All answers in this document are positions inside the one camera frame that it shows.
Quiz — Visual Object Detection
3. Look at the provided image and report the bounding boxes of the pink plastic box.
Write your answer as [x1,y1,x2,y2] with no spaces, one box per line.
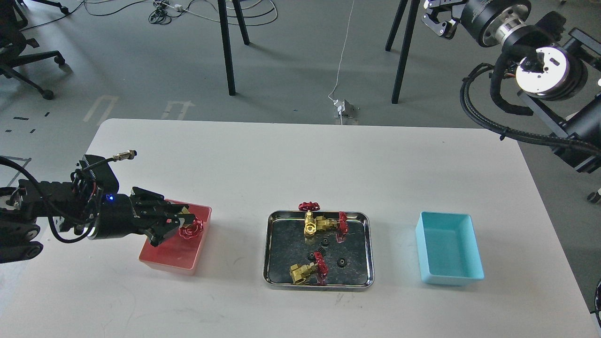
[138,204,212,276]

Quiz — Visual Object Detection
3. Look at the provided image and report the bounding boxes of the black office chair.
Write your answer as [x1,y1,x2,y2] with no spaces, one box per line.
[0,0,66,100]

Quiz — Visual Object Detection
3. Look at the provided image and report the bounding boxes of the brass valve red handle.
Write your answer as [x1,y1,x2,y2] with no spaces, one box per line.
[179,218,204,240]
[298,201,348,243]
[289,252,329,285]

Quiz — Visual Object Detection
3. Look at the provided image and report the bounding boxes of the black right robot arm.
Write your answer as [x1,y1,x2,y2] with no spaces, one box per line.
[422,0,600,173]

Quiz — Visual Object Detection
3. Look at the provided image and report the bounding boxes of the black tripod left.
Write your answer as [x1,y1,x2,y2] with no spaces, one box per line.
[217,0,250,96]

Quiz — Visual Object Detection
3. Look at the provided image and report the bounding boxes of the brass valve red handle bottom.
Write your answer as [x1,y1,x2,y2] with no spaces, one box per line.
[289,252,329,285]

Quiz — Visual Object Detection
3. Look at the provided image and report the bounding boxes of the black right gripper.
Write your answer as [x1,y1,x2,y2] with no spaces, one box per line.
[421,0,532,47]

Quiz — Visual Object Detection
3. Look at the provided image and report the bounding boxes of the black tripod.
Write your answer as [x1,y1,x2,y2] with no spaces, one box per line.
[385,0,419,104]
[217,0,250,96]

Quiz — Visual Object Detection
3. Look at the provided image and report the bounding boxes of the steel metal tray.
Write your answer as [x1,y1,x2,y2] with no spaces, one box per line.
[262,210,374,291]

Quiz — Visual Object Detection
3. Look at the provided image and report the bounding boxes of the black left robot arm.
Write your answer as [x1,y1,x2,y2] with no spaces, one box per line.
[1,150,204,263]

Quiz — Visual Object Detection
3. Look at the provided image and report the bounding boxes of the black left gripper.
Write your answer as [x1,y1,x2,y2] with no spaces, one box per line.
[87,187,196,247]

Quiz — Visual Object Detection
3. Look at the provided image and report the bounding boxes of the blue plastic box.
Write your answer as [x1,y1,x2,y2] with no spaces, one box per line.
[415,211,485,286]

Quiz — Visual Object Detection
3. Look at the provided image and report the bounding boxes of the brass valve red handle top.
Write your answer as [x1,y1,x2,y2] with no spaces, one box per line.
[298,201,348,243]

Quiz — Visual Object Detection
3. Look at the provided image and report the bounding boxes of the black floor cables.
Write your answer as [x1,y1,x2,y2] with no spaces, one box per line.
[19,0,278,27]

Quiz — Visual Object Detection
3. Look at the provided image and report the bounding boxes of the black tripod right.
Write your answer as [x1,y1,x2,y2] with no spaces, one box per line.
[385,0,419,104]

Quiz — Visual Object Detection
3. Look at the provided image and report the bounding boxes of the white power adapter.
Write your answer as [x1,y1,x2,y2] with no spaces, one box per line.
[333,99,357,125]

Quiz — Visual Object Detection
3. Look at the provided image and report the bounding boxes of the white cable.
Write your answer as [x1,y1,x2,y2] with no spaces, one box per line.
[328,0,356,102]

